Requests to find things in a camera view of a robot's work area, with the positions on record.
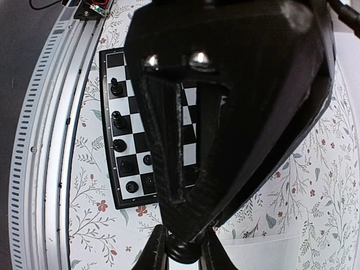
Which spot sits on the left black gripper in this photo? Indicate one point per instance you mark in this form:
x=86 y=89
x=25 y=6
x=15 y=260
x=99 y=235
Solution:
x=275 y=61

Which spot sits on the black chess bishop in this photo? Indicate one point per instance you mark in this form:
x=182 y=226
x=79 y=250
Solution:
x=116 y=88

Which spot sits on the black and white chessboard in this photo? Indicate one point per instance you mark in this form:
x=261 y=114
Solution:
x=113 y=65

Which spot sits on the floral patterned table mat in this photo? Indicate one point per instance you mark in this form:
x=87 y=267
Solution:
x=313 y=194

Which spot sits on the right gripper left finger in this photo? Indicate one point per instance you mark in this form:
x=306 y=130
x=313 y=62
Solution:
x=153 y=256

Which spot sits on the black chess king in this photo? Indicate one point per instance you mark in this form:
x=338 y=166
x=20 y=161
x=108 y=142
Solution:
x=118 y=120

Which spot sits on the white plastic compartment tray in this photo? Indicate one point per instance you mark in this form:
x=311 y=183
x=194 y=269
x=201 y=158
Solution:
x=266 y=252

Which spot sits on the black chess piece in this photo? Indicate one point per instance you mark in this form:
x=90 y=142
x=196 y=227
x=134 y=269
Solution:
x=182 y=252
x=150 y=180
x=125 y=166
x=132 y=187

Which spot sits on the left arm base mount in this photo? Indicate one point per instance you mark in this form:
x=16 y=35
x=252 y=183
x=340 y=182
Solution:
x=92 y=10

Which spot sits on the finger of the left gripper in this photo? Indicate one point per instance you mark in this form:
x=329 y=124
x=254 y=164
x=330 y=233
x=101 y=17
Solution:
x=162 y=112
x=200 y=208

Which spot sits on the black chess pawn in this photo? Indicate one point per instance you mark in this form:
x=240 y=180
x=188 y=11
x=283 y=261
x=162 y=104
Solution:
x=147 y=160
x=119 y=145

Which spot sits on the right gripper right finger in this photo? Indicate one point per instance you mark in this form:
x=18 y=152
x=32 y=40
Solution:
x=213 y=254

